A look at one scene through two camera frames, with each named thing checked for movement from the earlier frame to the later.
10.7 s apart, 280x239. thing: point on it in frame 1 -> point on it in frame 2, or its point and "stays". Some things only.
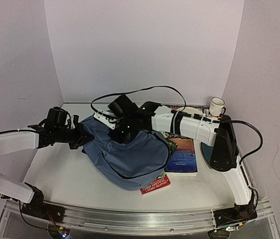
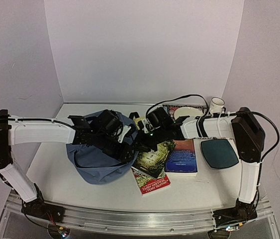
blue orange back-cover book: x=182 y=161 stays
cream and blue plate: x=192 y=110 stays
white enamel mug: x=216 y=107 stays
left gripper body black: x=75 y=139 -> x=105 y=145
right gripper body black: x=124 y=134 -> x=147 y=144
